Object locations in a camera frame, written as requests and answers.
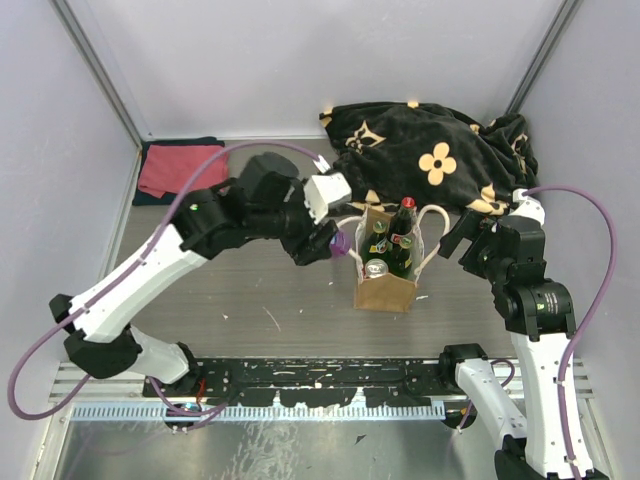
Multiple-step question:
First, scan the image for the black mounting base rail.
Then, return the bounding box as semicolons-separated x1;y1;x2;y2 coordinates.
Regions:
159;358;463;408

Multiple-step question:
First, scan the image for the glass cola bottle red cap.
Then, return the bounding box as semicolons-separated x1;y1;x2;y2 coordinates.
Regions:
387;196;416;246

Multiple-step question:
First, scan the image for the purple soda can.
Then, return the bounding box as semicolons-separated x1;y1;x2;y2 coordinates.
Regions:
329;230;351;258

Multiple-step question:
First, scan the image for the green bottle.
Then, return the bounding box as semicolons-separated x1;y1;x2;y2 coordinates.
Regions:
360;220;388;264
387;235;413;279

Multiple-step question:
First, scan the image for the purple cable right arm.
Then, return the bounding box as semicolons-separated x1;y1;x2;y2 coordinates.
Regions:
522;184;616;480

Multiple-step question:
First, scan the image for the pink folded cloth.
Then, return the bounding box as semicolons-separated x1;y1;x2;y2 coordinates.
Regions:
137;144;231;200

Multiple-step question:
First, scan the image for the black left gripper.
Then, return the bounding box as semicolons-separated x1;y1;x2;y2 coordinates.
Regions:
251;178;341;265

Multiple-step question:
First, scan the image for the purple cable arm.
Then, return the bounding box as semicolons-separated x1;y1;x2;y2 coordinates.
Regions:
522;184;616;480
8;142;329;431

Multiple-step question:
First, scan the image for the white slotted cable duct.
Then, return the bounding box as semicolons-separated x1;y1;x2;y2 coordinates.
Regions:
70;401;446;422

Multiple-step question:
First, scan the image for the red cola can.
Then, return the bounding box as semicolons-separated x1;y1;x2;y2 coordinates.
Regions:
363;258;389;279

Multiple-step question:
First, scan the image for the burlap canvas cat-print bag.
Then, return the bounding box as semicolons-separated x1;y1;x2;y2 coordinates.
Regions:
338;205;451;313

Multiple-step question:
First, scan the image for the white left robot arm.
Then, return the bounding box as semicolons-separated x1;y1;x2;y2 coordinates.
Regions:
49;152;351;396

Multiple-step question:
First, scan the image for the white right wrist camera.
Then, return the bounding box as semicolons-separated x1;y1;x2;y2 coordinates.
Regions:
509;189;545;226

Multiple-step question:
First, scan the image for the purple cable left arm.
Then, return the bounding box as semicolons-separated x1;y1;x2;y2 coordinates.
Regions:
8;142;329;431

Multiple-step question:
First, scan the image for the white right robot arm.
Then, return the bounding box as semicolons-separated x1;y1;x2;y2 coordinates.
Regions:
438;210;606;479

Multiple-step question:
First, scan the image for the dark teal folded cloth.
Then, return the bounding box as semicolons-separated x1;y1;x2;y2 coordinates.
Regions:
132;136;227;207

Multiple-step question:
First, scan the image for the aluminium frame rail front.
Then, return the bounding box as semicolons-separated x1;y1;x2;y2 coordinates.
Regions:
48;362;594;402

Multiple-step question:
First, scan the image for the black floral fleece blanket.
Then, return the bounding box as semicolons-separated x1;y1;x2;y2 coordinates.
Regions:
319;102;539;216

